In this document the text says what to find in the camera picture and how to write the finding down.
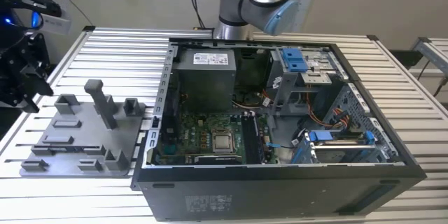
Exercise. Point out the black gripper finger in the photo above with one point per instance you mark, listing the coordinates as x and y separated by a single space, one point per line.
15 98
36 58

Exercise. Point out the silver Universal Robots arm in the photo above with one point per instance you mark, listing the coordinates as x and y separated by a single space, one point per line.
266 1

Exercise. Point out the black table corner cap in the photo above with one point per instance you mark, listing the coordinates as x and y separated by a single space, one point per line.
90 27
374 37

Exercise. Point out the grey plastic parts rack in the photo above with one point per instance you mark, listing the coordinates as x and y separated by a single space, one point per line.
80 129

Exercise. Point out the grey power supply unit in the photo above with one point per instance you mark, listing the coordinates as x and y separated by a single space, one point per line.
203 87

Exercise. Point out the green Dell motherboard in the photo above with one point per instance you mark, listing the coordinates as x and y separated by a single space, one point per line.
191 127

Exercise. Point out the silver CPU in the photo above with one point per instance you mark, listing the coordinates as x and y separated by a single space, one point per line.
223 144

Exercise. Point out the black GeForce graphics card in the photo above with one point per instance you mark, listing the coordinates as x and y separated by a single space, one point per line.
216 159

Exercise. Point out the grey metal drive cage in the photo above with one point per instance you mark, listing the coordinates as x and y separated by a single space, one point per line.
291 82

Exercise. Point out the blue plastic drive latch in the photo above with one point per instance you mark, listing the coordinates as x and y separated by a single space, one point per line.
294 60

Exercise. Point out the black open PC case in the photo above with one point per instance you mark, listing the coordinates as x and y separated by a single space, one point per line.
244 195

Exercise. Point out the hard disk in blue carrier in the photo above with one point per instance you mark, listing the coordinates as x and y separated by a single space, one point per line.
320 136

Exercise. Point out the metal disk bay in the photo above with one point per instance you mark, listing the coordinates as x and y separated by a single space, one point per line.
336 146

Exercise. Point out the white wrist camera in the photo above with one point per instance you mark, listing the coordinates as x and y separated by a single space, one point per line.
58 26

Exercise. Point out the dark grey wrist camera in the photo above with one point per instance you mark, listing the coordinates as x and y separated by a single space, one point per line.
31 2

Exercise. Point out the aluminium frame side table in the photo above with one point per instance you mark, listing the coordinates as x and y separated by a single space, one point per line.
428 48

